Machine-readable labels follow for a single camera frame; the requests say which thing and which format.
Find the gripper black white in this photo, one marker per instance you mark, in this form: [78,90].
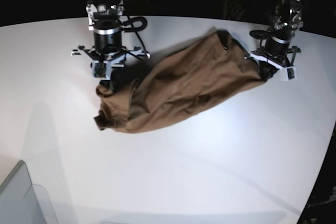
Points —
[270,65]
[116,56]

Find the brown t-shirt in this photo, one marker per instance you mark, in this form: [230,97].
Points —
[184,84]

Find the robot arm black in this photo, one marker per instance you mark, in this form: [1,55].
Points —
[105,23]
[275,52]

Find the grey plastic bin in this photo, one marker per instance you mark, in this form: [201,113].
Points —
[25,202]

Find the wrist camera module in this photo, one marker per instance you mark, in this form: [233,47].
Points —
[288,73]
[101,70]

